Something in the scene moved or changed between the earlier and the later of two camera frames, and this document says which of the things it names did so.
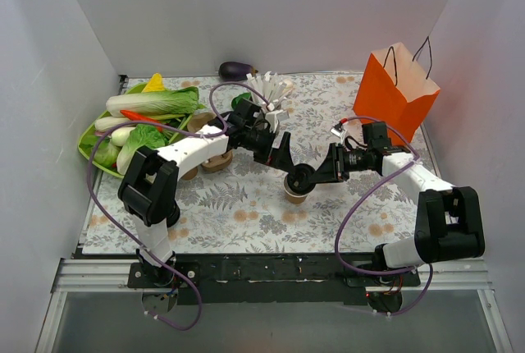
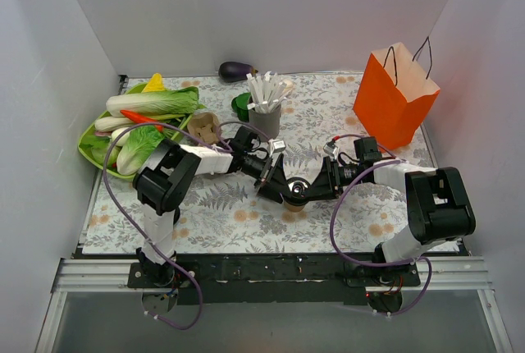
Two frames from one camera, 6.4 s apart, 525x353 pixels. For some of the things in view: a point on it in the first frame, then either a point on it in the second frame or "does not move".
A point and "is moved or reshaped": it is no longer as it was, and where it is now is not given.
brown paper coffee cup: x=295 y=198 is moved or reshaped
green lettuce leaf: x=143 y=135 does not move
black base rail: x=265 y=280 does not move
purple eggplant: x=235 y=71 does not move
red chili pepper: x=132 y=116 does not move
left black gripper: x=275 y=154 -> x=267 y=169
